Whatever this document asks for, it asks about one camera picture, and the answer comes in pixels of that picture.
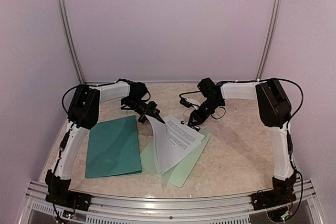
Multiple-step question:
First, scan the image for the right aluminium frame post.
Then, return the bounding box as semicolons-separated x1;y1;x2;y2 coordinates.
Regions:
255;0;281;79

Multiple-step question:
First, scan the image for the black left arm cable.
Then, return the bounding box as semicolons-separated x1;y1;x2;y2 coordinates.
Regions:
61;78;132;116

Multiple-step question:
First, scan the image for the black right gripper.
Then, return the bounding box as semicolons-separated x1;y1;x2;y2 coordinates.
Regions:
188;98;223;126

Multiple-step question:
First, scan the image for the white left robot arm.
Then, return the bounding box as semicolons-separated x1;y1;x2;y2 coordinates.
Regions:
45;79;164;206

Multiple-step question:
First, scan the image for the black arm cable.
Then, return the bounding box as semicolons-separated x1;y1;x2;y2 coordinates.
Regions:
278;78;305;125
61;78;132;116

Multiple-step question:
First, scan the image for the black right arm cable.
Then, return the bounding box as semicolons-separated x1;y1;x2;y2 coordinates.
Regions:
278;78;305;125

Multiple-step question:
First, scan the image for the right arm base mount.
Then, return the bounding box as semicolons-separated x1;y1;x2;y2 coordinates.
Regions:
251;174;297;210

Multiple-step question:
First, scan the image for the white paper sheet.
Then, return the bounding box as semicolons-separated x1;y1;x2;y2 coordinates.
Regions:
147;114;205;174

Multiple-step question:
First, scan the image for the left aluminium frame post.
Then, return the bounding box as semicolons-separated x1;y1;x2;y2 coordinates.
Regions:
57;0;86;84

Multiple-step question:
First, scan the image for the aluminium frame post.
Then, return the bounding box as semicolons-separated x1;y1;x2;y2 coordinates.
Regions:
57;0;86;84
255;0;281;79

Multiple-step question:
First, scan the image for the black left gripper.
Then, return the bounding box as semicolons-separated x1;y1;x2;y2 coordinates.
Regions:
124;97;165;124

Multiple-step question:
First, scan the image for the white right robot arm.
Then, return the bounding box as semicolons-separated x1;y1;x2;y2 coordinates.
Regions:
187;78;296;205

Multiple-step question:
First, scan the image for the dark green folder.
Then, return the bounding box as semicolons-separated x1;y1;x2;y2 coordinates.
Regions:
85;115;142;178

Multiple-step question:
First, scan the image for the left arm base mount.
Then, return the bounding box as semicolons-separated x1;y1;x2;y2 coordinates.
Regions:
46;179;92;211

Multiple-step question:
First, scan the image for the front aluminium rail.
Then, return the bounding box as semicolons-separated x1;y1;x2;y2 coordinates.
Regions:
17;180;326;223

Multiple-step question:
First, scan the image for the light green clipboard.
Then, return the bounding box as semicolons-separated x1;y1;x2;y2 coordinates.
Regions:
140;130;212;188

